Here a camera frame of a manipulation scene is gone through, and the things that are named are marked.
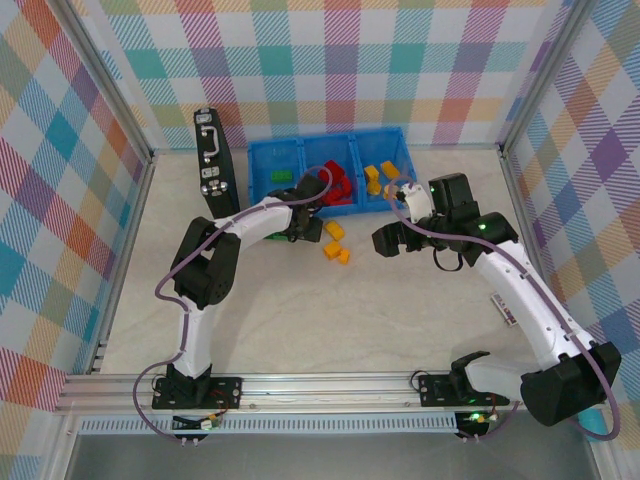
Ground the white slotted cable tray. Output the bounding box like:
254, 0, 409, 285
79, 414, 460, 435

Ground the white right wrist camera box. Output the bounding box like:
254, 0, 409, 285
397, 182, 432, 223

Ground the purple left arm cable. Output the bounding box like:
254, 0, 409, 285
132, 166, 335, 442

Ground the teal handled tool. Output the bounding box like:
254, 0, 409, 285
577, 407, 609, 441

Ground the aluminium side rail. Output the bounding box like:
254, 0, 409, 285
498, 144, 569, 351
54, 149, 159, 416

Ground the small printed card box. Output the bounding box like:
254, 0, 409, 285
489, 293, 516, 326

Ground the aluminium frame post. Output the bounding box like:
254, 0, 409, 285
497, 0, 599, 159
59, 0, 156, 161

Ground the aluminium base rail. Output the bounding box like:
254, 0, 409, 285
54, 369, 531, 415

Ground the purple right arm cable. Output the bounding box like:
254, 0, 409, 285
382, 172, 624, 444

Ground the black hard carrying case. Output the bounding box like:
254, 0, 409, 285
193, 107, 240, 220

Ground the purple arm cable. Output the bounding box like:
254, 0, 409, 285
382, 172, 624, 444
132, 166, 335, 442

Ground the small wired connector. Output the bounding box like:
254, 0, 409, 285
457, 410, 501, 431
172, 412, 231, 434

